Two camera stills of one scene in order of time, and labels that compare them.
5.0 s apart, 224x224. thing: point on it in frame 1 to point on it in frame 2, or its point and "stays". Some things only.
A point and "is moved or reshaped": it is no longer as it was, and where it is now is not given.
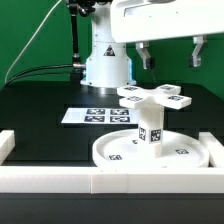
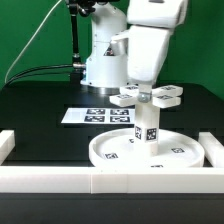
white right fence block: x=215 y=149 stays
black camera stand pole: x=76 y=9 stays
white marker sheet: x=100 y=116 stays
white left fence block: x=7 y=144 stays
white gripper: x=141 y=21 to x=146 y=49
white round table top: x=125 y=149 is moved or reshaped
